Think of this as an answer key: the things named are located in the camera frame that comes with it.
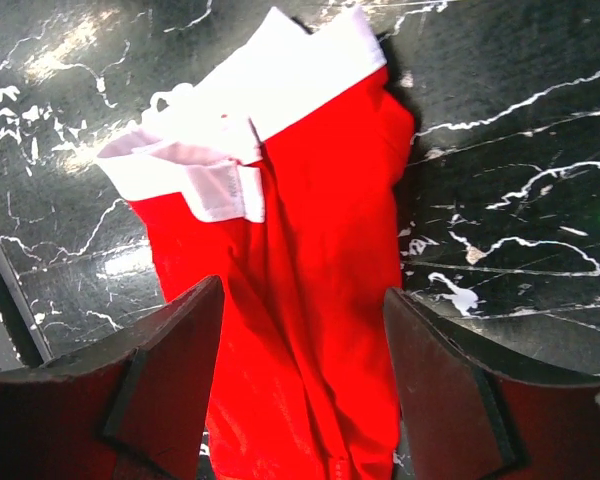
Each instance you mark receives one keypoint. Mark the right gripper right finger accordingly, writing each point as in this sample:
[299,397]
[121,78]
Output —
[475,409]

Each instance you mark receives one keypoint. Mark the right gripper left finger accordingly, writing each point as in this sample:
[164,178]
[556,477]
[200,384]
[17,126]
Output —
[129,406]

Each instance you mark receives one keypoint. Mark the red underwear white trim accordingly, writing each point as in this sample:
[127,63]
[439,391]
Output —
[276,174]

